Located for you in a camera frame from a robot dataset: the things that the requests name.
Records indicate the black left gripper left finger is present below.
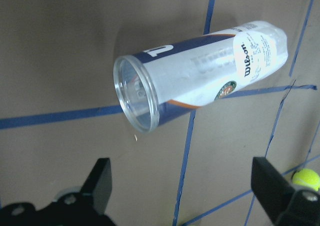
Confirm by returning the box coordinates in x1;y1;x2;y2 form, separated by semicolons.
0;158;115;225

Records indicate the Head tennis ball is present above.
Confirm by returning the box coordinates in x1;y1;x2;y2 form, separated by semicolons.
291;168;320;191

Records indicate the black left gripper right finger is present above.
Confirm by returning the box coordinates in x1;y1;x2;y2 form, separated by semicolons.
250;157;320;225

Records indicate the clear Wilson tennis ball can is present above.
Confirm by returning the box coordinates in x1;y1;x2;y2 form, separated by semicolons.
113;21;288;132

